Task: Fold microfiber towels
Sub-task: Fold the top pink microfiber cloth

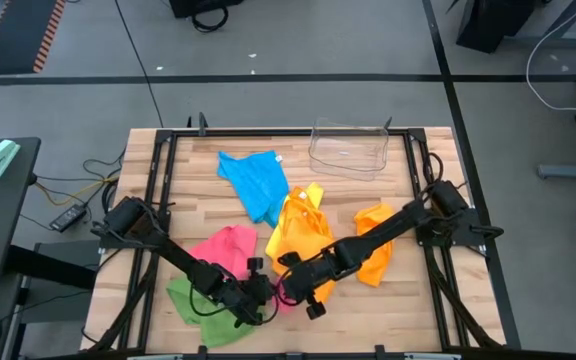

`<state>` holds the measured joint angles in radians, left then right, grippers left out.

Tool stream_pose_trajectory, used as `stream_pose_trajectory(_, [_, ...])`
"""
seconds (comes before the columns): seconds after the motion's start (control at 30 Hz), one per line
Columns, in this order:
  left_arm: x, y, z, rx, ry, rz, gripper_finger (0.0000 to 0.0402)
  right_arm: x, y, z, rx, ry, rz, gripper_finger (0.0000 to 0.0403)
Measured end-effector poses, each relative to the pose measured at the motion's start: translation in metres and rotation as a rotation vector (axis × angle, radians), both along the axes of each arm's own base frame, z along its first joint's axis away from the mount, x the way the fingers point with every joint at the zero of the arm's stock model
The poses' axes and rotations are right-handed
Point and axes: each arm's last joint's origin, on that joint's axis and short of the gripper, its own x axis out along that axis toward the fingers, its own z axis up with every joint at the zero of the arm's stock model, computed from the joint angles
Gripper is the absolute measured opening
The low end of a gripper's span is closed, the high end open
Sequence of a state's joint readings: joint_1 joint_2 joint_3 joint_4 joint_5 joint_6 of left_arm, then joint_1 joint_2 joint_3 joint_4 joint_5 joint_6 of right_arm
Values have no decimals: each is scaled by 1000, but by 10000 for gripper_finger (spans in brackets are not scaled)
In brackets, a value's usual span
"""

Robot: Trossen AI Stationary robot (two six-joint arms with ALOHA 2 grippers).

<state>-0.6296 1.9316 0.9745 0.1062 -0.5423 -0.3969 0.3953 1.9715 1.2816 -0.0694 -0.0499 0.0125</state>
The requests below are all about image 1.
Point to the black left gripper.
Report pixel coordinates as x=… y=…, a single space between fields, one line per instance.
x=255 y=300

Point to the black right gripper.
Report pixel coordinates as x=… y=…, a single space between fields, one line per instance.
x=308 y=277

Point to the pink microfiber towel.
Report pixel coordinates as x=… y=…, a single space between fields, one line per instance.
x=285 y=305
x=228 y=247

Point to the orange microfiber towel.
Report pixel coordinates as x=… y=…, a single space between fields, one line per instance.
x=373 y=265
x=303 y=230

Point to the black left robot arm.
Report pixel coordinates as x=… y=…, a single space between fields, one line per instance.
x=178 y=255

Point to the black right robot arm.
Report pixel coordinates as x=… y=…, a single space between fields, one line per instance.
x=393 y=225

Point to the green microfiber towel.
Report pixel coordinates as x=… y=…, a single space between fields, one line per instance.
x=218 y=332

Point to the blue microfiber towel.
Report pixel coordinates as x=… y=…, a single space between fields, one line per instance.
x=258 y=185

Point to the clear plastic bin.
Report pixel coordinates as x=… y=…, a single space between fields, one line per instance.
x=348 y=165

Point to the black power adapter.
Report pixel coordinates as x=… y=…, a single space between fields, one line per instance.
x=68 y=217

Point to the black side desk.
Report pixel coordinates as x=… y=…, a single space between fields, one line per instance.
x=3 y=210

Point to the grey desk leg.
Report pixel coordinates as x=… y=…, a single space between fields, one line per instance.
x=573 y=171
x=558 y=40

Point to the black equipment base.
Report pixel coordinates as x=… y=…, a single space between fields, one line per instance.
x=203 y=7

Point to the black cabinet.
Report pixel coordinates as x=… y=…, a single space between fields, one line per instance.
x=493 y=22

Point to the black floor mat orange edge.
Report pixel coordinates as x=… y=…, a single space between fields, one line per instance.
x=18 y=35

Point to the black metal rig frame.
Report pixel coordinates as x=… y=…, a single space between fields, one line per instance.
x=288 y=133

